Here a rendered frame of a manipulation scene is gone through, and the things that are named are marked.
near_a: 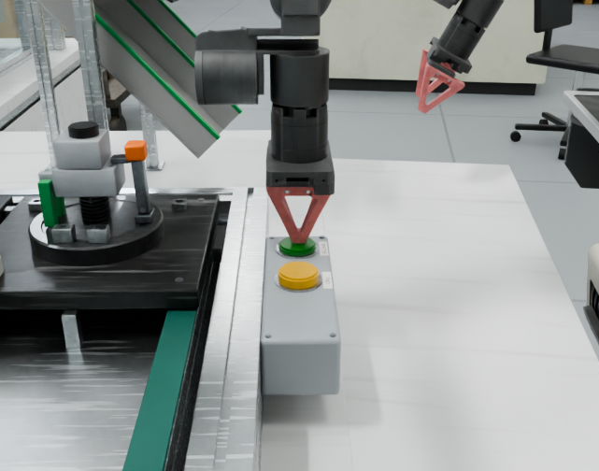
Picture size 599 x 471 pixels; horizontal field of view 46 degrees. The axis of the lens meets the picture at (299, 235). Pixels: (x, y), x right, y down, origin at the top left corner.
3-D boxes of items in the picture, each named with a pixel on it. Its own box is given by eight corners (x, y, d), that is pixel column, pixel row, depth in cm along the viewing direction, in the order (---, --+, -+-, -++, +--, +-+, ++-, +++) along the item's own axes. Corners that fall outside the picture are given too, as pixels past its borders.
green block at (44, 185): (59, 222, 75) (51, 178, 73) (55, 227, 74) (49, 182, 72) (48, 222, 75) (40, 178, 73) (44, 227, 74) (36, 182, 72)
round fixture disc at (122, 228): (173, 209, 83) (171, 194, 82) (152, 265, 71) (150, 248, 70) (53, 210, 83) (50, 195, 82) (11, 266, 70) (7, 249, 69)
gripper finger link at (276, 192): (266, 252, 74) (264, 167, 70) (268, 223, 80) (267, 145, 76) (332, 252, 74) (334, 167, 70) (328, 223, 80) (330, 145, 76)
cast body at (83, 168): (126, 181, 76) (119, 118, 73) (118, 197, 72) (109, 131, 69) (48, 182, 76) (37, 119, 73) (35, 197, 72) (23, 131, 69)
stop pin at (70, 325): (84, 344, 68) (78, 308, 67) (81, 351, 67) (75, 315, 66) (69, 344, 68) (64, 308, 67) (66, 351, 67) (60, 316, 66)
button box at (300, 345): (326, 281, 82) (327, 233, 79) (339, 396, 63) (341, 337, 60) (266, 281, 82) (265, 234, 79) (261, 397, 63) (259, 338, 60)
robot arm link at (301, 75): (332, 45, 64) (327, 34, 69) (255, 45, 64) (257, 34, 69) (330, 119, 67) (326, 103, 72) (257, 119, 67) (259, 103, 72)
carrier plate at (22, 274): (220, 208, 89) (219, 192, 88) (198, 308, 67) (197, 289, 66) (27, 209, 88) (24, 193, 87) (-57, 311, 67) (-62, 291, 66)
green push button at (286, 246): (315, 250, 79) (315, 235, 78) (316, 267, 75) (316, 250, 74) (278, 250, 78) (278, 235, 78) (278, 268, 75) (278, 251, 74)
